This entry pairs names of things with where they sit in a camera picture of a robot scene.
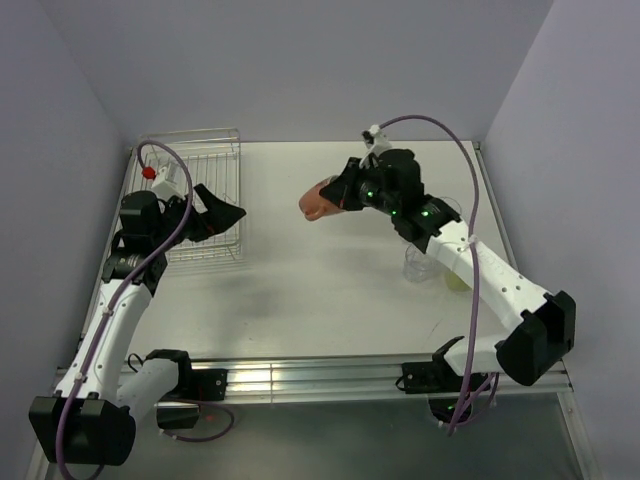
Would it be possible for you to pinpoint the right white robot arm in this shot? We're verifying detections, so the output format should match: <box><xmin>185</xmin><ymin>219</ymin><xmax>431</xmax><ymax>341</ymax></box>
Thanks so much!
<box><xmin>318</xmin><ymin>149</ymin><xmax>576</xmax><ymax>390</ymax></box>

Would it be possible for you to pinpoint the aluminium mounting rail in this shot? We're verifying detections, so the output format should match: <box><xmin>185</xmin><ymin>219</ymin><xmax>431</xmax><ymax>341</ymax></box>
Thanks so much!
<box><xmin>48</xmin><ymin>349</ymin><xmax>576</xmax><ymax>406</ymax></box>

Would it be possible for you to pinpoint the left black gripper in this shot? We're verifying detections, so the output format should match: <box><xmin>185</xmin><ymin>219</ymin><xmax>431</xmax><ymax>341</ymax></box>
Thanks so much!
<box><xmin>152</xmin><ymin>183</ymin><xmax>244</xmax><ymax>251</ymax></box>

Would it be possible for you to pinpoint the wire dish rack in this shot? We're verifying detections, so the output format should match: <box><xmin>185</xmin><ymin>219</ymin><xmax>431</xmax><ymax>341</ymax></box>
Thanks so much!
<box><xmin>125</xmin><ymin>128</ymin><xmax>246</xmax><ymax>264</ymax></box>

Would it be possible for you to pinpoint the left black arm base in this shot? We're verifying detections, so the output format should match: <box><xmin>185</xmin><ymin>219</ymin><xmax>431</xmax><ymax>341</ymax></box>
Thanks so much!
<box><xmin>153</xmin><ymin>369</ymin><xmax>235</xmax><ymax>431</ymax></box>

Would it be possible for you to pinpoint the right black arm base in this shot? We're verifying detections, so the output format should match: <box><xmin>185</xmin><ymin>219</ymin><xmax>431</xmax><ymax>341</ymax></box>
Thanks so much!
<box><xmin>395</xmin><ymin>361</ymin><xmax>499</xmax><ymax>424</ymax></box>

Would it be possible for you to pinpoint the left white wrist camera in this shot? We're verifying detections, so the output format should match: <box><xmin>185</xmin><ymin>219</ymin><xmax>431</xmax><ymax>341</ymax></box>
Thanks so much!
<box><xmin>151</xmin><ymin>162</ymin><xmax>183</xmax><ymax>201</ymax></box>

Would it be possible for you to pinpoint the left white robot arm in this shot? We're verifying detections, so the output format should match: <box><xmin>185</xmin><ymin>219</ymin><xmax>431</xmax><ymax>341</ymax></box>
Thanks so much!
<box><xmin>29</xmin><ymin>184</ymin><xmax>246</xmax><ymax>467</ymax></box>

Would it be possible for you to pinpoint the clear plastic cup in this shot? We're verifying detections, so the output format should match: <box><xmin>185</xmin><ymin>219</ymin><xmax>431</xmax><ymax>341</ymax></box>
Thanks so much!
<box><xmin>429</xmin><ymin>197</ymin><xmax>461</xmax><ymax>222</ymax></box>
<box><xmin>402</xmin><ymin>245</ymin><xmax>439</xmax><ymax>283</ymax></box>

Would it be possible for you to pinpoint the orange ceramic mug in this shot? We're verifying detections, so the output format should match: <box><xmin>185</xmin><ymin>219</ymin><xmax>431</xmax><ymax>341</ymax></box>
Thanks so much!
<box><xmin>298</xmin><ymin>175</ymin><xmax>343</xmax><ymax>222</ymax></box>

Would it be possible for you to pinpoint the yellow translucent cup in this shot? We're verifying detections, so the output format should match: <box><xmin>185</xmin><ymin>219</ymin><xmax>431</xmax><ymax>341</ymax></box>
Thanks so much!
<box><xmin>444</xmin><ymin>270</ymin><xmax>471</xmax><ymax>292</ymax></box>

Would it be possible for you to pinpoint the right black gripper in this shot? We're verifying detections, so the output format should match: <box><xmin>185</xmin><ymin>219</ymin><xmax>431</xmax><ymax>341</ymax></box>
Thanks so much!
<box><xmin>319</xmin><ymin>158</ymin><xmax>398</xmax><ymax>217</ymax></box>

